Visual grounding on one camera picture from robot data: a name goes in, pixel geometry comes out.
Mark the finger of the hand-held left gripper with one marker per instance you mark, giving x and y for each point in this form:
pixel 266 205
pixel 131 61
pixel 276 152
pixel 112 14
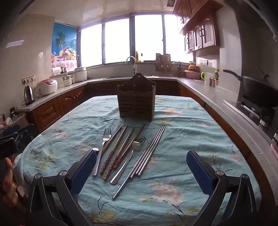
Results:
pixel 10 128

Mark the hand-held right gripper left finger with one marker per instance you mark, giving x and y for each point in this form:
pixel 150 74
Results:
pixel 84 172

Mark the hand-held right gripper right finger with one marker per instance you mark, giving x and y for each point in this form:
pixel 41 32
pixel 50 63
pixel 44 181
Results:
pixel 199 173

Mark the metal spoon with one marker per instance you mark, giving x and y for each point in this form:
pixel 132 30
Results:
pixel 96 149

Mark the long-tined metal fork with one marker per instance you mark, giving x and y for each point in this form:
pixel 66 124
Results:
pixel 102 150

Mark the wooden chopstick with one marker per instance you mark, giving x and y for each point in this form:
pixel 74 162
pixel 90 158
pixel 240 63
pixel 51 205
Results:
pixel 113 150
pixel 128 147
pixel 118 154
pixel 111 140

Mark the short-tined metal fork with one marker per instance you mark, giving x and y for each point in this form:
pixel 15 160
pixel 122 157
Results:
pixel 121 170

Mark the metal chopstick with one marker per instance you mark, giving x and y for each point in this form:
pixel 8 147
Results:
pixel 130 173
pixel 149 152
pixel 146 152

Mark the wooden utensil holder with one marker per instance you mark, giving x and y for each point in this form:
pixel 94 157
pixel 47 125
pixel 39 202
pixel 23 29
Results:
pixel 136 104

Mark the person's left hand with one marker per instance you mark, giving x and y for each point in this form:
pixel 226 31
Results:
pixel 7 186

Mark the steel electric kettle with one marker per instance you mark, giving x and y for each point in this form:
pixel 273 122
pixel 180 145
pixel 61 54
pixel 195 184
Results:
pixel 28 96

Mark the floral teal tablecloth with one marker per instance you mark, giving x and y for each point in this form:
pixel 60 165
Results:
pixel 173 141

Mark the red and white rice cooker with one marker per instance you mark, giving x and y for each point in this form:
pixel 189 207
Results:
pixel 46 87

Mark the wooden base cabinets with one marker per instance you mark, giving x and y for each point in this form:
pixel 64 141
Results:
pixel 65 102

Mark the white storage box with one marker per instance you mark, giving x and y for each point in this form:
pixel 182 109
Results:
pixel 56 71

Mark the small white stew pot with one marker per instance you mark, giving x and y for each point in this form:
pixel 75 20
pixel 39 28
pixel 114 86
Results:
pixel 67 80

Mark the grey kitchen countertop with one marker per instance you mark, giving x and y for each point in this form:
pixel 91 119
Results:
pixel 217 97

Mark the metal cup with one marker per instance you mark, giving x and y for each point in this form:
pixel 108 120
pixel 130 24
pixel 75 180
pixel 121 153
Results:
pixel 64 69

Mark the large white rice cooker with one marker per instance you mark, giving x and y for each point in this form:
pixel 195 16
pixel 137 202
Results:
pixel 80 75

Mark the spice jar set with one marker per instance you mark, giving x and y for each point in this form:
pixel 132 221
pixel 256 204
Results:
pixel 212 83

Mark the green cup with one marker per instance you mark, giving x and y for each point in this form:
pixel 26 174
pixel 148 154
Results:
pixel 203 76

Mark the pink plastic basin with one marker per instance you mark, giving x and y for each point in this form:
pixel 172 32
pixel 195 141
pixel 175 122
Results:
pixel 192 75

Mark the green label sauce bottle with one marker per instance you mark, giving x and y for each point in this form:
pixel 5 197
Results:
pixel 216 74

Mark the black wok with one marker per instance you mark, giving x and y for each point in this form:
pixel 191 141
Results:
pixel 258 91

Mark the steel kitchen sink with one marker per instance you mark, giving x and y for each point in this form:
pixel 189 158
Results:
pixel 119 77

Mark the yellow bowl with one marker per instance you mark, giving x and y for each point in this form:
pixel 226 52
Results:
pixel 192 67

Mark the curved chrome faucet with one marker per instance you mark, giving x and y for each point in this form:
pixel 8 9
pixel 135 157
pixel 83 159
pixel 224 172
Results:
pixel 134 65

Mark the yellow oil bottle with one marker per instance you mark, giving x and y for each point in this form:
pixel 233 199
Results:
pixel 137 57

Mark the small dark bottle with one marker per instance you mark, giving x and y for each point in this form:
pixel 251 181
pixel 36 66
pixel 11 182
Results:
pixel 141 58

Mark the large kitchen window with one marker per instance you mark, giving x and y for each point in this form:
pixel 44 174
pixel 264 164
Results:
pixel 117 39

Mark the range hood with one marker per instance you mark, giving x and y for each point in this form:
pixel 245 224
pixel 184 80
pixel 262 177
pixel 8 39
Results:
pixel 256 26

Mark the wall outlet strip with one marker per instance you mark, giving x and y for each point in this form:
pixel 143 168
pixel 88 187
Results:
pixel 28 79

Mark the tropical fruit wall poster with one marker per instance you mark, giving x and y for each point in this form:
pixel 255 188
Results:
pixel 64 43

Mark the white wall outlet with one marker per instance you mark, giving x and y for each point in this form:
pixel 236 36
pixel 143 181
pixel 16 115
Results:
pixel 205 63

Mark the wooden wall cabinets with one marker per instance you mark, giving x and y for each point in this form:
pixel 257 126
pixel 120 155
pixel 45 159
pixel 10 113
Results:
pixel 202 32

